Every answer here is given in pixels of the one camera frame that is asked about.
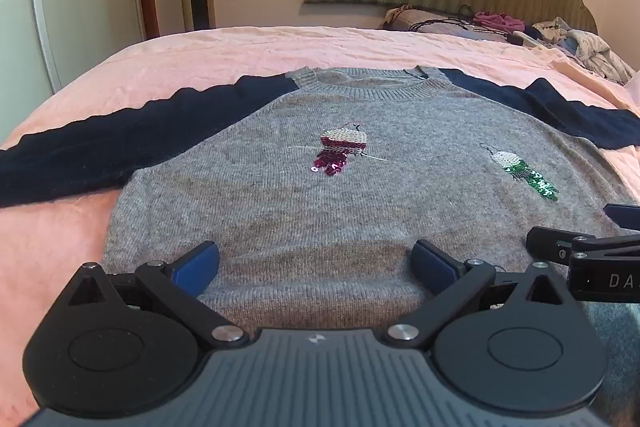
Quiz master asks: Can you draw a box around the pink bedsheet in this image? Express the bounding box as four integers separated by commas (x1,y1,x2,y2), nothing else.
0,26,640,427

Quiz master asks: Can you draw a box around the beige patterned cloth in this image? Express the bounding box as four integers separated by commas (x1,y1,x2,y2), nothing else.
382,7,476,32

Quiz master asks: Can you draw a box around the grey sweater with navy sleeves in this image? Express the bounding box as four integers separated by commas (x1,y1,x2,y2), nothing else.
0,66,640,413

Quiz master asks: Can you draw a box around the pink garment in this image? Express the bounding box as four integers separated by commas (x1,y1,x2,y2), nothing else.
472,11,527,34

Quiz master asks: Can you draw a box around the pile of floral clothes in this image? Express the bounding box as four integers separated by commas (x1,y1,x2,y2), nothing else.
531,17,637,86

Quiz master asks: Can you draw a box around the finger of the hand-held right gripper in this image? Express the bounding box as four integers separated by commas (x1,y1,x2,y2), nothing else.
603,203,640,231
526,227,640,266

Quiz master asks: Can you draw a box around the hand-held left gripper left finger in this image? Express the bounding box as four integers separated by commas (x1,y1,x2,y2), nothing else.
67,240,249,349

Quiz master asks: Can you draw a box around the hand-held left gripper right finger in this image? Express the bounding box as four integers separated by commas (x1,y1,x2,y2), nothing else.
384,239,577,351

